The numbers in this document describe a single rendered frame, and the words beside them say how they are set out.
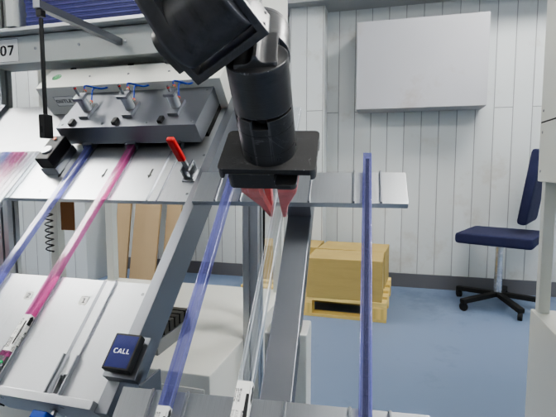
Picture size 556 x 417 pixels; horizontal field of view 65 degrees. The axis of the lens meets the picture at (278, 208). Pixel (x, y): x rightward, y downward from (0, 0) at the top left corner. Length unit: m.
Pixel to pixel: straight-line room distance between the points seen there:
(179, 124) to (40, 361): 0.49
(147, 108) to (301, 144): 0.60
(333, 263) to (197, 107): 2.23
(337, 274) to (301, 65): 1.84
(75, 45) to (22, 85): 3.48
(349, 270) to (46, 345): 2.47
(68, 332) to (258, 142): 0.47
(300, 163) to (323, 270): 2.64
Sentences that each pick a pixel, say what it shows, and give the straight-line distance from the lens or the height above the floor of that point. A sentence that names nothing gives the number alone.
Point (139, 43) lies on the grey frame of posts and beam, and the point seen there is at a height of 1.33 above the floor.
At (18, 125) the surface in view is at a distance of 1.33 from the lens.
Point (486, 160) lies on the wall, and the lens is 4.00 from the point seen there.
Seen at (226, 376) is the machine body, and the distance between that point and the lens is 1.04.
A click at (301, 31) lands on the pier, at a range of 4.00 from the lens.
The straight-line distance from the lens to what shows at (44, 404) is 0.72.
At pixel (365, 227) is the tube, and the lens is 0.62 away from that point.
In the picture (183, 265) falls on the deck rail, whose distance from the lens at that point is 0.78.
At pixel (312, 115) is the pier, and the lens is 3.84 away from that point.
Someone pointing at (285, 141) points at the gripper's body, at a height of 1.06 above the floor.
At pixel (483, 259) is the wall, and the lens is 4.07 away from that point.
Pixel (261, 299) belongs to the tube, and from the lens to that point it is 0.45.
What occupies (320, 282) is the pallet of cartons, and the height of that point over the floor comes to 0.25.
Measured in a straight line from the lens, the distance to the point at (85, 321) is 0.76.
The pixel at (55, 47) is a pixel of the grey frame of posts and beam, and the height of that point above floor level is 1.34.
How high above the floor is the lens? 1.04
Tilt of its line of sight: 5 degrees down
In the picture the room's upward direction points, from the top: straight up
